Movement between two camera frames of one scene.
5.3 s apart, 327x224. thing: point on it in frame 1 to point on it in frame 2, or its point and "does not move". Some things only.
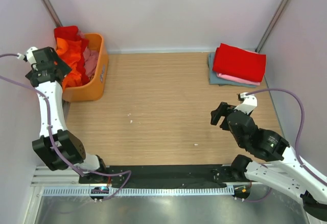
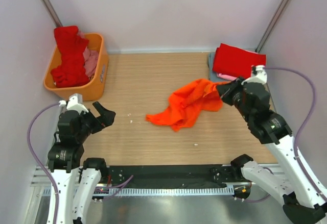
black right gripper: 224,117 to 232,94
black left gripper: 60,69 to 94,121
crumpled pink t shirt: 91,58 does not move
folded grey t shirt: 214,79 does not move
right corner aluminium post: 277,15 does not move
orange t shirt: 69,51 to 186,103
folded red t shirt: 239,63 does not move
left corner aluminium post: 45,2 does not move
